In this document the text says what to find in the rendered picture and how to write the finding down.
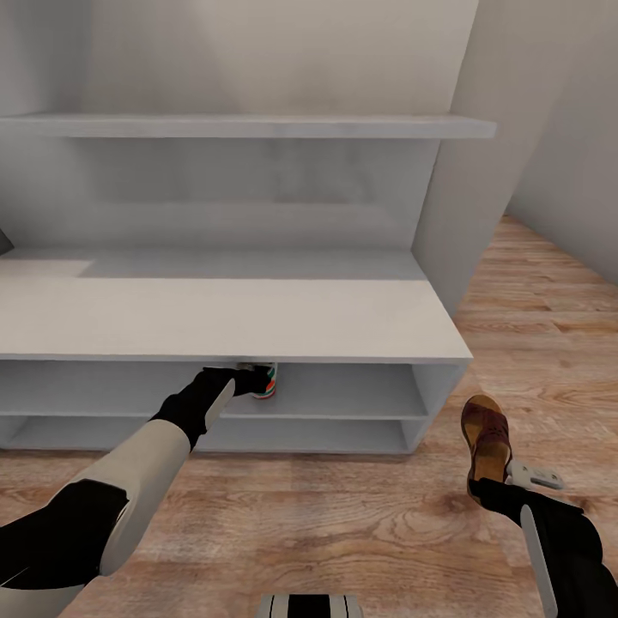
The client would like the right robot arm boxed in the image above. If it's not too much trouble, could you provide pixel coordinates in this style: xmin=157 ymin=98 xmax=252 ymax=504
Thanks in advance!
xmin=469 ymin=459 xmax=618 ymax=618

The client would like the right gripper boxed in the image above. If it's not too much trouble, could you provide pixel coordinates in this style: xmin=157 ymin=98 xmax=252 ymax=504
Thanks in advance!
xmin=469 ymin=477 xmax=530 ymax=524

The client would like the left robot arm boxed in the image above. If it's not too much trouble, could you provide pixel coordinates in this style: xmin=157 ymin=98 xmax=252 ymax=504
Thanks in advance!
xmin=0 ymin=362 xmax=275 ymax=618

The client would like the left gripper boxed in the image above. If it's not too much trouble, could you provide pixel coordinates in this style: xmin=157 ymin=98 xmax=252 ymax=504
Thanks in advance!
xmin=238 ymin=370 xmax=269 ymax=395

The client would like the gym shoe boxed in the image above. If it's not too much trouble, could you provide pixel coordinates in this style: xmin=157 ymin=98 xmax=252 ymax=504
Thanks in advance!
xmin=251 ymin=361 xmax=278 ymax=399

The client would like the sandal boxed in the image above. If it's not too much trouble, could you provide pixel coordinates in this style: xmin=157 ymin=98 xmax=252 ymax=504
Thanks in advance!
xmin=461 ymin=395 xmax=513 ymax=506

